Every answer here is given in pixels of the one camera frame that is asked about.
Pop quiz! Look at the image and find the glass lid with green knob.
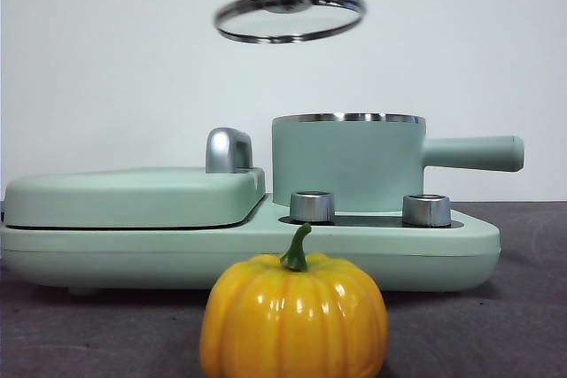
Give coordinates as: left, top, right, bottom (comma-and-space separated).
214, 0, 367, 45

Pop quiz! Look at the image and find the yellow toy pumpkin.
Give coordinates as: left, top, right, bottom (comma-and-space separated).
198, 222, 390, 378

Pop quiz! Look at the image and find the silver control knob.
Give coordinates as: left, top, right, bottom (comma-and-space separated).
401, 193, 452, 226
289, 190, 337, 223

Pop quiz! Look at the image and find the mint green grill cover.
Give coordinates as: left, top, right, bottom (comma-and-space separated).
3, 166, 268, 229

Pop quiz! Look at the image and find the mint green breakfast machine base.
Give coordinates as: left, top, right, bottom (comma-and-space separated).
0, 200, 501, 298

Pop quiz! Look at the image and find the silver grill cover handle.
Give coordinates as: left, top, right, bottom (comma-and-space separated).
205, 127, 254, 174

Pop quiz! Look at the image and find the mint green pot with handle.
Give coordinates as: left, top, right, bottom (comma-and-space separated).
271, 112, 526, 215

